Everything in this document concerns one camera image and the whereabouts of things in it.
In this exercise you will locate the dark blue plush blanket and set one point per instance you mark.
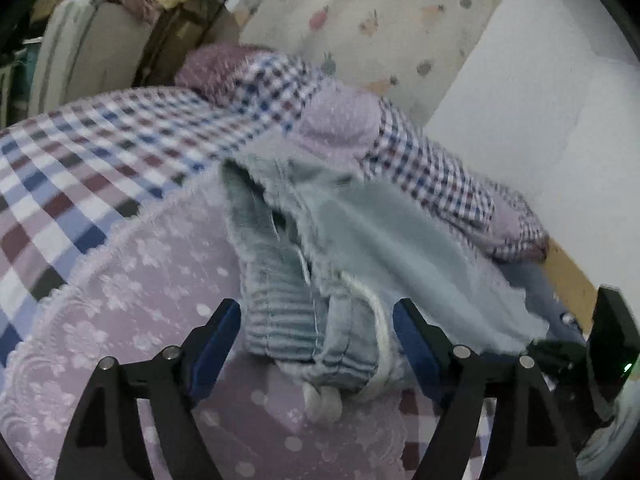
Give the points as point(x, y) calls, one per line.
point(542, 299)

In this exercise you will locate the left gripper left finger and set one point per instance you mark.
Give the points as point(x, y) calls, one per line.
point(105, 437)

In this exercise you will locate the rolled checkered duvet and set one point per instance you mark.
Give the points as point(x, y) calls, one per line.
point(357, 129)

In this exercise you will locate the upright white mattress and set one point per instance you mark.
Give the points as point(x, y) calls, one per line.
point(89, 47)

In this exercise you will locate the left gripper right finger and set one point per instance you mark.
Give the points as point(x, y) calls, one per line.
point(528, 439)

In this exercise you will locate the checkered bed sheet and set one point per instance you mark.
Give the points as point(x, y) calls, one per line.
point(154, 280)

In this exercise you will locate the light blue grey garment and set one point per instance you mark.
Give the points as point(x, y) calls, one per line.
point(324, 257)

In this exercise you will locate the pineapple print curtain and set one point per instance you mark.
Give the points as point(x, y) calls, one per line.
point(409, 51)

